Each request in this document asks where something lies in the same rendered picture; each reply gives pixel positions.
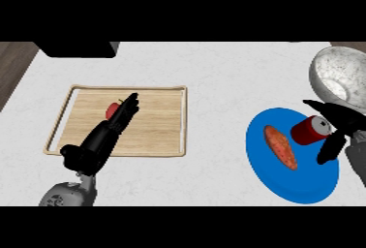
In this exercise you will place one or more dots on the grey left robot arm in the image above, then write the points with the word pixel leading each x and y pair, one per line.
pixel 72 192

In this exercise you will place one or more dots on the silver metal bowl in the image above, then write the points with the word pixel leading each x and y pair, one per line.
pixel 342 74

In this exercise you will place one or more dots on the red apple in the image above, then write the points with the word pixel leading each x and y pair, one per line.
pixel 113 110

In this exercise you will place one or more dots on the red can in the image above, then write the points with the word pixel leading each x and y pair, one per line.
pixel 308 130

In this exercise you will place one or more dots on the wooden cutting board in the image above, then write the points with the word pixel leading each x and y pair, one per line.
pixel 144 129

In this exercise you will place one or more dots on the orange sweet potato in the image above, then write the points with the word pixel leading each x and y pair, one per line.
pixel 281 147

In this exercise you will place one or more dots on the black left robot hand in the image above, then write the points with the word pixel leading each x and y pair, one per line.
pixel 103 139

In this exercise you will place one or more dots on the blue plate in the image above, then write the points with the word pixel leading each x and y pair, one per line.
pixel 267 168

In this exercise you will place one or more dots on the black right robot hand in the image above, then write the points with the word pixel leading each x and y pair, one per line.
pixel 342 119

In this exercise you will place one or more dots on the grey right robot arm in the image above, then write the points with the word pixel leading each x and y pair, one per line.
pixel 358 155

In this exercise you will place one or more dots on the black appliance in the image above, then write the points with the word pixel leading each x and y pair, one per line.
pixel 79 49

